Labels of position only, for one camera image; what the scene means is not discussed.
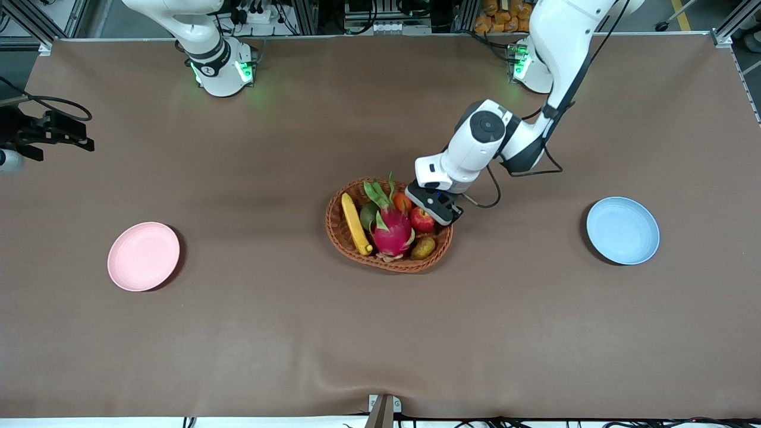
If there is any bag of orange bread rolls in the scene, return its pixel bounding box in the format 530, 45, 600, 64
474, 0, 534, 34

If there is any red apple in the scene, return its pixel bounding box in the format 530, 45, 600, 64
410, 207, 436, 234

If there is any brown table cover cloth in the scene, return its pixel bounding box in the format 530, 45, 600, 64
0, 33, 761, 420

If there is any pink plate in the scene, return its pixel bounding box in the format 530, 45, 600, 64
107, 222, 180, 292

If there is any pink dragon fruit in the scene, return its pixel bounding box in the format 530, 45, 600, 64
363, 172, 417, 263

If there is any blue plate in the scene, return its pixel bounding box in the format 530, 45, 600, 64
586, 197, 661, 266

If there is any white power strip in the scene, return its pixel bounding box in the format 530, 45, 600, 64
229, 0, 275, 26

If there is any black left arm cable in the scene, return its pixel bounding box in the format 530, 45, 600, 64
463, 0, 632, 209

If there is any brown wicker basket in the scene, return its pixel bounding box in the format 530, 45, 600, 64
325, 177, 454, 273

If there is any yellow banana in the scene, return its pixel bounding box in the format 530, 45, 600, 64
341, 192, 374, 256

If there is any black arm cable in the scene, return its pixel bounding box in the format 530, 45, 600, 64
463, 0, 632, 209
0, 76, 93, 122

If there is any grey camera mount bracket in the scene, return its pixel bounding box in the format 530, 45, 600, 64
364, 394, 402, 428

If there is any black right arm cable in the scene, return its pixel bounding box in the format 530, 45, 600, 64
0, 76, 93, 122

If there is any aluminium frame post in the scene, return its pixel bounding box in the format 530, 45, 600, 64
0, 0, 90, 55
710, 0, 761, 49

